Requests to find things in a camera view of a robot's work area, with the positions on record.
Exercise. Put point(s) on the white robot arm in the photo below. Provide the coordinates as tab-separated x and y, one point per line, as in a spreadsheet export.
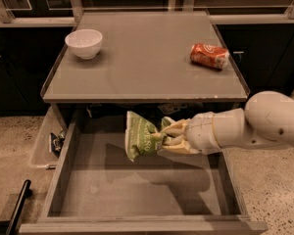
266	122

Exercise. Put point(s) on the white ceramic bowl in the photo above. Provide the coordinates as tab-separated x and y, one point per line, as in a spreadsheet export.
85	43

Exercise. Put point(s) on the green jalapeno chip bag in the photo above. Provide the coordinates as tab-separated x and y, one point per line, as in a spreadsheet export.
142	137

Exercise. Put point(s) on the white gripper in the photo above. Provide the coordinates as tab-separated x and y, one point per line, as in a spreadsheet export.
200	131

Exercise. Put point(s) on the red soda can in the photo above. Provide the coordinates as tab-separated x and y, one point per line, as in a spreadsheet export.
210	56

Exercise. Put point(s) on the metal railing frame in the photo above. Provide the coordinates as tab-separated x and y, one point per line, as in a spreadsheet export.
48	13

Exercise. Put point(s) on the black bar handle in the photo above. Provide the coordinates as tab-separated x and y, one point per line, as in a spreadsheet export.
25	193

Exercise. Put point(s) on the grey counter cabinet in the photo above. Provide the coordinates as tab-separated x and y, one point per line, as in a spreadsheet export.
144	59

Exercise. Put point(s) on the grey open top drawer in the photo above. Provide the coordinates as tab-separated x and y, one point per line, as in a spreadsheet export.
97	190

